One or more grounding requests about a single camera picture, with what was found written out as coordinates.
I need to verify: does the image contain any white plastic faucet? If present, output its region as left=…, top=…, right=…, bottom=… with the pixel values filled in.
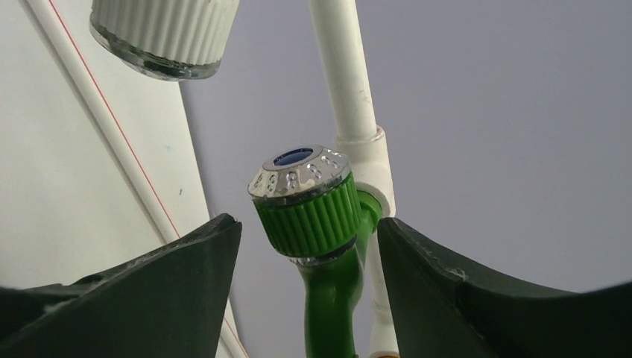
left=89, top=0, right=239, bottom=81

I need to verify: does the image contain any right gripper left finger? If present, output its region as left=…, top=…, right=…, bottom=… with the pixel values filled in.
left=1, top=213, right=242, bottom=357

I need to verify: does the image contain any white PVC pipe frame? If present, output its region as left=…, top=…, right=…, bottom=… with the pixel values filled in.
left=25, top=0, right=401, bottom=358

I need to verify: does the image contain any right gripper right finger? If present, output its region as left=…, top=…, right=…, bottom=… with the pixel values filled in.
left=377, top=218, right=631, bottom=357

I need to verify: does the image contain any green plastic faucet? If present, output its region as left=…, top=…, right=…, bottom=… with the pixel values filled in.
left=247, top=145, right=382, bottom=357

